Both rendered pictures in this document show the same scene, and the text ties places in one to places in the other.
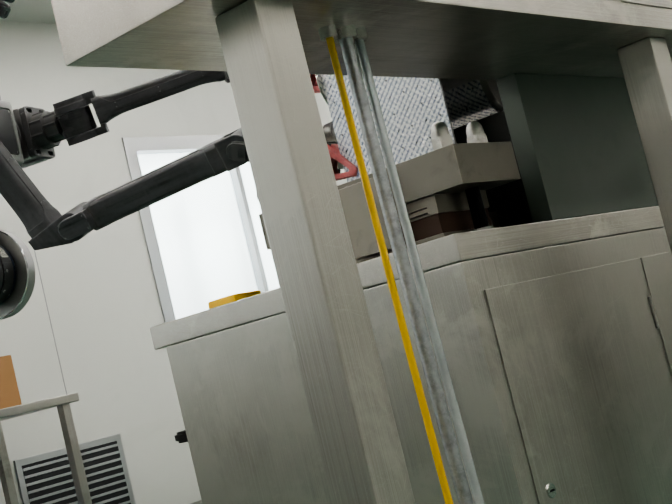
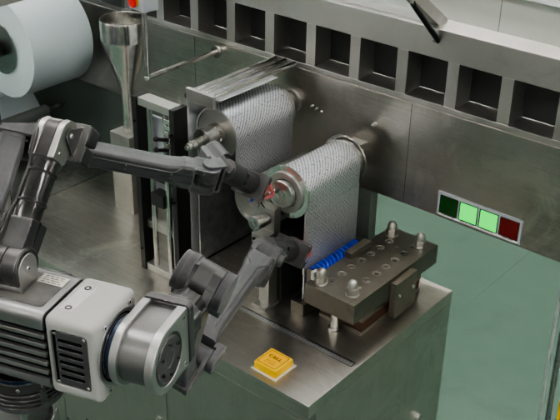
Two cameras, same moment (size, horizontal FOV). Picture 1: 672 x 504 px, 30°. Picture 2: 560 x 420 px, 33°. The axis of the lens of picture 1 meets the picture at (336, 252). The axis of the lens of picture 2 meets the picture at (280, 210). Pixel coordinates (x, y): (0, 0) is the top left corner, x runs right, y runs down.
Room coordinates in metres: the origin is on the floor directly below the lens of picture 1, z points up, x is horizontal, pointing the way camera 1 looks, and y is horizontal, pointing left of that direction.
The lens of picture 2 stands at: (2.23, 2.11, 2.42)
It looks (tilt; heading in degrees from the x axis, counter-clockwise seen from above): 29 degrees down; 270
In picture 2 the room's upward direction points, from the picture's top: 1 degrees clockwise
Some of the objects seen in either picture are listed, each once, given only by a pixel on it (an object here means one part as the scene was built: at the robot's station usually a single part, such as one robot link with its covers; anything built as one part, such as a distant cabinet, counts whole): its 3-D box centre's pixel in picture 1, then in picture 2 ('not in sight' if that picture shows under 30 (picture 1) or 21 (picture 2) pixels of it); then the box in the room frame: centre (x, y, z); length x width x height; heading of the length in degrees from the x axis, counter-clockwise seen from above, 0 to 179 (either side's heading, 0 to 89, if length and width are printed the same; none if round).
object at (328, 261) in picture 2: not in sight; (336, 257); (2.07, -0.13, 1.03); 0.21 x 0.04 x 0.03; 51
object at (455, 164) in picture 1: (385, 197); (372, 272); (1.97, -0.10, 1.00); 0.40 x 0.16 x 0.06; 51
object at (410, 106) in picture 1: (393, 136); (331, 228); (2.09, -0.14, 1.11); 0.23 x 0.01 x 0.18; 51
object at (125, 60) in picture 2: not in sight; (129, 125); (2.70, -0.63, 1.18); 0.14 x 0.14 x 0.57
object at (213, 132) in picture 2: not in sight; (209, 137); (2.42, -0.23, 1.33); 0.06 x 0.06 x 0.06; 51
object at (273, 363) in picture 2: (235, 302); (273, 363); (2.24, 0.20, 0.91); 0.07 x 0.07 x 0.02; 51
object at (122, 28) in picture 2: not in sight; (123, 27); (2.70, -0.63, 1.50); 0.14 x 0.14 x 0.06
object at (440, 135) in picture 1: (440, 136); (420, 238); (1.84, -0.19, 1.05); 0.04 x 0.04 x 0.04
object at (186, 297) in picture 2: not in sight; (177, 317); (2.40, 0.76, 1.45); 0.09 x 0.08 x 0.12; 159
